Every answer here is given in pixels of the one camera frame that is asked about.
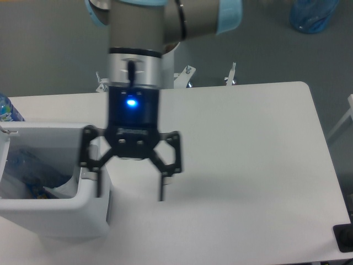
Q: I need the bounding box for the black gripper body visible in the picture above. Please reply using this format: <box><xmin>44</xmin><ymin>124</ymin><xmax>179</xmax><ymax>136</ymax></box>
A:
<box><xmin>104</xmin><ymin>87</ymin><xmax>160</xmax><ymax>160</ymax></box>

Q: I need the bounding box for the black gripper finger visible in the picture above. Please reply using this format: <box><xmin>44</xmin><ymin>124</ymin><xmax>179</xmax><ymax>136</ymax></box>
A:
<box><xmin>78</xmin><ymin>125</ymin><xmax>115</xmax><ymax>198</ymax></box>
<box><xmin>148</xmin><ymin>131</ymin><xmax>183</xmax><ymax>202</ymax></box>

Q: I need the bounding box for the white paper wrapper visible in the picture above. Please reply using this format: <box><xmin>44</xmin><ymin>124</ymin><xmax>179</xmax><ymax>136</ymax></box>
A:
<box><xmin>44</xmin><ymin>176</ymin><xmax>78</xmax><ymax>199</ymax></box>

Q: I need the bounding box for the clear plastic bottle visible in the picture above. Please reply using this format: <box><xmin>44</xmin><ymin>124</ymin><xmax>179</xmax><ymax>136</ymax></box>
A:
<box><xmin>4</xmin><ymin>149</ymin><xmax>72</xmax><ymax>188</ymax></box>

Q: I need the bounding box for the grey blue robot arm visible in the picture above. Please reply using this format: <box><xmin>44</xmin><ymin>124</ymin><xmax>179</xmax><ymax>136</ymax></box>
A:
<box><xmin>78</xmin><ymin>1</ymin><xmax>243</xmax><ymax>197</ymax></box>

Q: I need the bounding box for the white trash can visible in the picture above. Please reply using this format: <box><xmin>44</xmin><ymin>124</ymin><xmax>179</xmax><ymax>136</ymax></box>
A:
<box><xmin>1</xmin><ymin>121</ymin><xmax>113</xmax><ymax>237</ymax></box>

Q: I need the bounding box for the blue snack wrapper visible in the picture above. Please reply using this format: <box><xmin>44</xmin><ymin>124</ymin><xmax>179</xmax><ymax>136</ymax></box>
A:
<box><xmin>26</xmin><ymin>183</ymin><xmax>54</xmax><ymax>199</ymax></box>

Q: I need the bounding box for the blue labelled bottle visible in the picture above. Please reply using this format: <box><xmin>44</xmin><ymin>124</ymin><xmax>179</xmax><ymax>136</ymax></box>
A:
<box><xmin>1</xmin><ymin>93</ymin><xmax>25</xmax><ymax>122</ymax></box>

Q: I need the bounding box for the black device at edge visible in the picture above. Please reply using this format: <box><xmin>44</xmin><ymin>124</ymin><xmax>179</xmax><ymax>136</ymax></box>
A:
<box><xmin>333</xmin><ymin>224</ymin><xmax>352</xmax><ymax>253</ymax></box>

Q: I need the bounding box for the blue plastic bag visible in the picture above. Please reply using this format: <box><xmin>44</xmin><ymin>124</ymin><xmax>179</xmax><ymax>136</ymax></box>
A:
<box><xmin>289</xmin><ymin>0</ymin><xmax>340</xmax><ymax>34</ymax></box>

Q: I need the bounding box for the white pedestal foot bracket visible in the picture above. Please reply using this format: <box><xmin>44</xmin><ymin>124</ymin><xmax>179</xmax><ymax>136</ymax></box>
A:
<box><xmin>95</xmin><ymin>62</ymin><xmax>237</xmax><ymax>93</ymax></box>

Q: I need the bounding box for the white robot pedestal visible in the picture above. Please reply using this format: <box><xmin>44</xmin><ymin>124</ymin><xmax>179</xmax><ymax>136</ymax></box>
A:
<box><xmin>162</xmin><ymin>42</ymin><xmax>180</xmax><ymax>89</ymax></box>

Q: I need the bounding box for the white frame at right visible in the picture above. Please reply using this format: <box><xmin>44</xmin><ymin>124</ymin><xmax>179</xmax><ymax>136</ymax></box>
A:
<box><xmin>327</xmin><ymin>94</ymin><xmax>352</xmax><ymax>145</ymax></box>

